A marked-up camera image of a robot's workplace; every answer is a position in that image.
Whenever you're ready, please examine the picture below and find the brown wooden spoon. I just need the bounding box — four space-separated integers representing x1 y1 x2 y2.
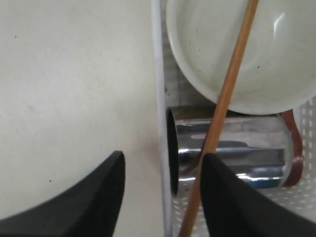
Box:
278 109 304 188

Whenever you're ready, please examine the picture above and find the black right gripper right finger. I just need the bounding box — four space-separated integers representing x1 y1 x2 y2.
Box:
200 153 316 237

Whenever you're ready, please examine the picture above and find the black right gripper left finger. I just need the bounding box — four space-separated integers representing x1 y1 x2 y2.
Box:
0 151 125 237

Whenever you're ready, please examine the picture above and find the white perforated plastic basket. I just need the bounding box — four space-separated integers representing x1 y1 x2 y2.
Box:
151 0 316 237

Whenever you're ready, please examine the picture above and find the brown wooden chopstick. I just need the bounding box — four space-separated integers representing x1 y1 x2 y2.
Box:
178 0 258 237

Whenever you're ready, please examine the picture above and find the shiny steel cup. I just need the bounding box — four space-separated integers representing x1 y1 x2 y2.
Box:
166 106 294 196

